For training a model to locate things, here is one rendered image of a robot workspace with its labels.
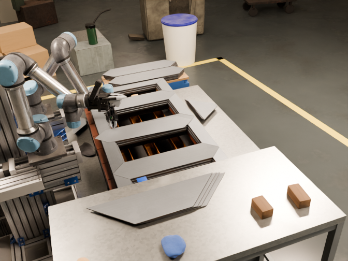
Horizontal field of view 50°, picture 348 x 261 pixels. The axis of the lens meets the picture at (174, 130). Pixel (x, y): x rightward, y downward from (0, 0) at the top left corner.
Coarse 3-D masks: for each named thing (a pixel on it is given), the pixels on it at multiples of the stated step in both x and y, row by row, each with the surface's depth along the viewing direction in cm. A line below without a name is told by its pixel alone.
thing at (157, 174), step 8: (136, 88) 337; (144, 88) 339; (152, 88) 341; (160, 88) 334; (144, 104) 310; (152, 104) 311; (160, 104) 314; (168, 104) 314; (120, 112) 305; (128, 112) 307; (176, 112) 299; (152, 120) 287; (96, 128) 287; (184, 128) 280; (144, 136) 271; (152, 136) 273; (160, 136) 275; (192, 136) 271; (120, 144) 266; (120, 152) 258; (208, 160) 244; (176, 168) 238; (184, 168) 240; (144, 176) 232; (152, 176) 234; (160, 176) 235
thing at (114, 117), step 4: (112, 108) 264; (108, 112) 271; (112, 112) 266; (116, 112) 271; (108, 116) 267; (112, 116) 269; (116, 116) 269; (108, 120) 270; (112, 120) 270; (116, 120) 271
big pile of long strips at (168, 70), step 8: (144, 64) 382; (152, 64) 381; (160, 64) 380; (168, 64) 379; (176, 64) 386; (112, 72) 368; (120, 72) 367; (128, 72) 366; (136, 72) 366; (144, 72) 365; (152, 72) 364; (160, 72) 363; (168, 72) 362; (176, 72) 361; (112, 80) 353; (120, 80) 352; (128, 80) 351; (136, 80) 350; (144, 80) 351; (168, 80) 360
